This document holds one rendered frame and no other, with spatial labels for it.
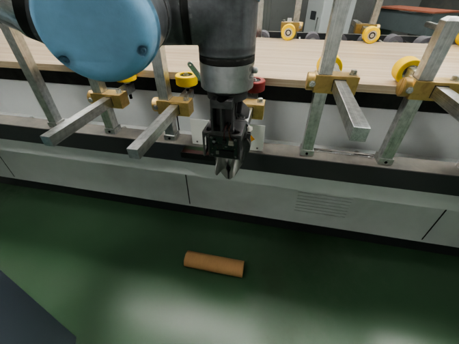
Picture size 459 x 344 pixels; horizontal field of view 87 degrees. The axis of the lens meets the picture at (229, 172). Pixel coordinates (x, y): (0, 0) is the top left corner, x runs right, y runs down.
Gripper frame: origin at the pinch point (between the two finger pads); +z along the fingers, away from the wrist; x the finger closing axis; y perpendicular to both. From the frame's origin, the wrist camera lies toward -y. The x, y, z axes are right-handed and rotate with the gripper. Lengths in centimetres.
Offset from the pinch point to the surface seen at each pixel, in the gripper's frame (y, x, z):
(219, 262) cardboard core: -21, -9, 74
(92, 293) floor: 2, -66, 83
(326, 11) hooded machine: -518, 73, 1
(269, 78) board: -46.8, 4.7, -8.0
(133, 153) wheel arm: -1.2, -24.9, -0.9
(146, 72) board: -47, -43, -7
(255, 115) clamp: -29.2, 2.4, -1.3
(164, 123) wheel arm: -17.1, -23.7, -1.5
